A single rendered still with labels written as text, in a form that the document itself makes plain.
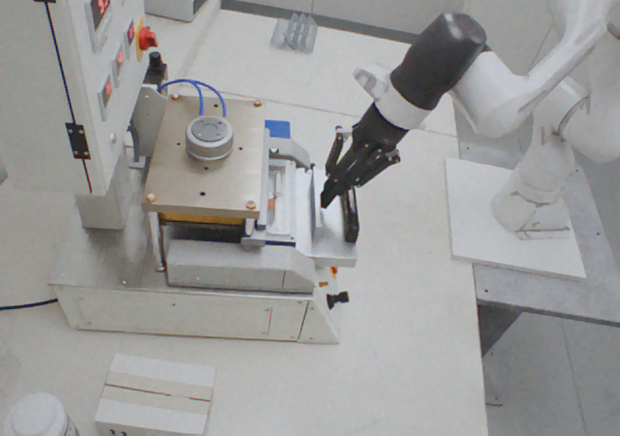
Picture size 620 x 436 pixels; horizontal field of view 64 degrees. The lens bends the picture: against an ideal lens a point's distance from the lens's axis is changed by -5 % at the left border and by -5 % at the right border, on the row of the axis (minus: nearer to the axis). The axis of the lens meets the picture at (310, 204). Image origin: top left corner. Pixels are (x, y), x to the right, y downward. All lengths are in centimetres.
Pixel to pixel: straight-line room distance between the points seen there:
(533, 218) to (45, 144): 110
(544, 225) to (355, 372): 65
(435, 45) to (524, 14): 236
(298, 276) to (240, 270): 10
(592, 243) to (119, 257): 119
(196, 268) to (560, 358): 169
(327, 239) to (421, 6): 265
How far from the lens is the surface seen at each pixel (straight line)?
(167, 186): 82
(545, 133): 126
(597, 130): 119
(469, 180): 147
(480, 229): 136
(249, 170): 84
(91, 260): 97
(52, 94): 66
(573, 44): 87
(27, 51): 64
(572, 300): 138
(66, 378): 108
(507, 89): 80
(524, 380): 214
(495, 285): 130
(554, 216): 141
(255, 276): 88
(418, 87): 77
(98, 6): 67
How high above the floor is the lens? 171
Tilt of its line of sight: 48 degrees down
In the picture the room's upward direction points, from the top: 12 degrees clockwise
